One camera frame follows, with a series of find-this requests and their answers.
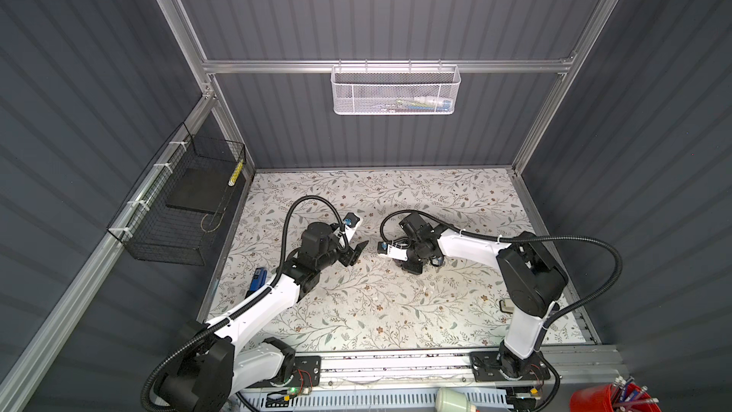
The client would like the yellow marker pen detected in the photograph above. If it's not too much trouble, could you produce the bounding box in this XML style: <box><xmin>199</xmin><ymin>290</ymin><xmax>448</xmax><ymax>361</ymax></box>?
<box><xmin>228</xmin><ymin>159</ymin><xmax>244</xmax><ymax>187</ymax></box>

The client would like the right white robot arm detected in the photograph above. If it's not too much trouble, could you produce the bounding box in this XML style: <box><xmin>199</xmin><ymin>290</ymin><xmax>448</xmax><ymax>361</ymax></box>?
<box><xmin>377</xmin><ymin>212</ymin><xmax>568</xmax><ymax>380</ymax></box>

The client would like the right black corrugated cable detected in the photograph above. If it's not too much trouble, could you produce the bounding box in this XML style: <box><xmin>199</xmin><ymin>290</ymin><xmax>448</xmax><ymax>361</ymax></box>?
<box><xmin>378</xmin><ymin>209</ymin><xmax>623</xmax><ymax>350</ymax></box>

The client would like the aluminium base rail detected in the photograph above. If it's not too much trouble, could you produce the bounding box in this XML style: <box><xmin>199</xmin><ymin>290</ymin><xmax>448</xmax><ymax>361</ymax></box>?
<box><xmin>290</xmin><ymin>344</ymin><xmax>629</xmax><ymax>393</ymax></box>

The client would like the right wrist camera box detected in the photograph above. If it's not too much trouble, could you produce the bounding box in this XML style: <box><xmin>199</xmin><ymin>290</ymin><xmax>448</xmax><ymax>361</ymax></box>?
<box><xmin>377</xmin><ymin>241</ymin><xmax>409</xmax><ymax>262</ymax></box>

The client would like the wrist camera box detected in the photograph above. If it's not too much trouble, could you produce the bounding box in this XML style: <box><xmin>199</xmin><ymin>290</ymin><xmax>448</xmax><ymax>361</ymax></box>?
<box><xmin>342</xmin><ymin>212</ymin><xmax>362</xmax><ymax>242</ymax></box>
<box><xmin>377</xmin><ymin>241</ymin><xmax>409</xmax><ymax>262</ymax></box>

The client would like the left black corrugated cable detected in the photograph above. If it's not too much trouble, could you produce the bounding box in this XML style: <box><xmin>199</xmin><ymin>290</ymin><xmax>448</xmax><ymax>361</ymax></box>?
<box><xmin>139</xmin><ymin>193</ymin><xmax>347</xmax><ymax>412</ymax></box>

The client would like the black wire wall basket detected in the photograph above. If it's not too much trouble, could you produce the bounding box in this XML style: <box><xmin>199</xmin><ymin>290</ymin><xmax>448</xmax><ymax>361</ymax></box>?
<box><xmin>108</xmin><ymin>124</ymin><xmax>247</xmax><ymax>266</ymax></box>

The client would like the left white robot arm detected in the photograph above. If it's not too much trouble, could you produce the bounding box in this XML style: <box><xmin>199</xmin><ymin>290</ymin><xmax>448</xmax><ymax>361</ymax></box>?
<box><xmin>141</xmin><ymin>214</ymin><xmax>368</xmax><ymax>411</ymax></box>

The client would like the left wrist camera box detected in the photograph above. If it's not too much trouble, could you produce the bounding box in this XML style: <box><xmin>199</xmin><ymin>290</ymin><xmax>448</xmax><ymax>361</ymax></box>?
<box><xmin>342</xmin><ymin>212</ymin><xmax>362</xmax><ymax>242</ymax></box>

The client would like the pale green plastic object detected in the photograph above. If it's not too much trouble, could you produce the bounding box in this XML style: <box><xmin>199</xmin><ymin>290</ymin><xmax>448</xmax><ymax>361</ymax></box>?
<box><xmin>435</xmin><ymin>387</ymin><xmax>478</xmax><ymax>412</ymax></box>

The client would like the black foam pad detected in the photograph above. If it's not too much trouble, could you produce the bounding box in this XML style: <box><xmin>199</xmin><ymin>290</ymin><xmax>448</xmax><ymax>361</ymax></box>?
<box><xmin>166</xmin><ymin>168</ymin><xmax>231</xmax><ymax>215</ymax></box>

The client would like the grey flat phone-like object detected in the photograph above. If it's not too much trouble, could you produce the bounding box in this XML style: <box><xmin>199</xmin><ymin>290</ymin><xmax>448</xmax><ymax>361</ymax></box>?
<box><xmin>499</xmin><ymin>299</ymin><xmax>515</xmax><ymax>314</ymax></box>

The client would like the blue object at table edge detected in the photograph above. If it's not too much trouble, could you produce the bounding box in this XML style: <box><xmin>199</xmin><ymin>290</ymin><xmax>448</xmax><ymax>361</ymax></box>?
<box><xmin>245</xmin><ymin>267</ymin><xmax>268</xmax><ymax>299</ymax></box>

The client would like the black corrugated cable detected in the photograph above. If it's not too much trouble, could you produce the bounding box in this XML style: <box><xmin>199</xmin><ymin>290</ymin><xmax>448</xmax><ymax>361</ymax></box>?
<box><xmin>378</xmin><ymin>209</ymin><xmax>623</xmax><ymax>350</ymax></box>
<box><xmin>139</xmin><ymin>193</ymin><xmax>347</xmax><ymax>412</ymax></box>

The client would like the white wire mesh basket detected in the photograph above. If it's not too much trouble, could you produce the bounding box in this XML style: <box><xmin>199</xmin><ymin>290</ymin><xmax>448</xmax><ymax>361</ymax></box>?
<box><xmin>330</xmin><ymin>64</ymin><xmax>461</xmax><ymax>116</ymax></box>

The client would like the white slotted cable duct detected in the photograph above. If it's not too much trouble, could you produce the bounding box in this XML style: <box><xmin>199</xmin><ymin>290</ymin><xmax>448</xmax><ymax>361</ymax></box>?
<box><xmin>241</xmin><ymin>387</ymin><xmax>515</xmax><ymax>411</ymax></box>

